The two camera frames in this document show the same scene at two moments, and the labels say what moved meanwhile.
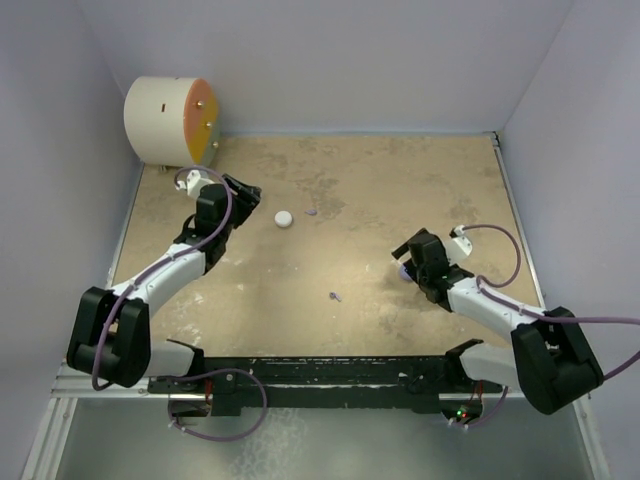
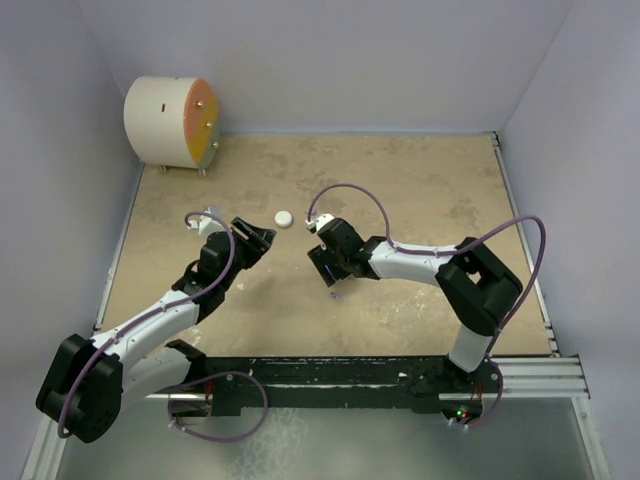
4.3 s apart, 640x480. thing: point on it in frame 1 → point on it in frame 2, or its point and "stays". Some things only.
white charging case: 283,218 stays
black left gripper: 244,197 → 257,243
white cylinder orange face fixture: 172,121 stays
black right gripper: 411,269 → 321,258
